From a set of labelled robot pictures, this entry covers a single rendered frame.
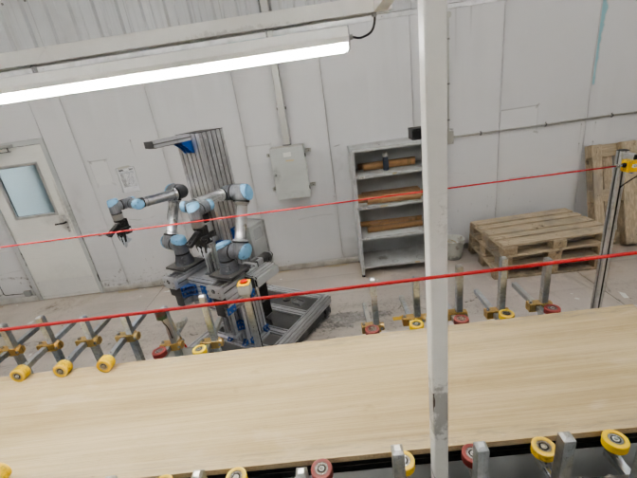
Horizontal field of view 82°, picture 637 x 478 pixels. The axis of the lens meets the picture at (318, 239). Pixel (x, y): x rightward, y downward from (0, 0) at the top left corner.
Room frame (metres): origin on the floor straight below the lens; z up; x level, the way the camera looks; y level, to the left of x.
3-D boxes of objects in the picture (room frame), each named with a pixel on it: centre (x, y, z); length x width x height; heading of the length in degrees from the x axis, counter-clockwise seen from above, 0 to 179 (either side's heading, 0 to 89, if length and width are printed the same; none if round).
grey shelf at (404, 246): (4.18, -0.93, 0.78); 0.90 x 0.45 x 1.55; 87
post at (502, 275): (1.82, -1.02, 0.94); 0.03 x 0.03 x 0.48; 87
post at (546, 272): (1.81, -1.27, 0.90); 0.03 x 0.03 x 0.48; 87
